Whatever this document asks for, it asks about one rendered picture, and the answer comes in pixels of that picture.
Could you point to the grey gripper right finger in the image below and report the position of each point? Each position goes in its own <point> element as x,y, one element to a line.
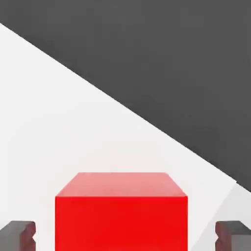
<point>235,237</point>

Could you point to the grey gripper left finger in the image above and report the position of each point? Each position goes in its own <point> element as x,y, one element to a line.
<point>15,237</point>

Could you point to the small red cube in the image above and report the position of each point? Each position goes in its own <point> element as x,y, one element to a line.
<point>121,219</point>

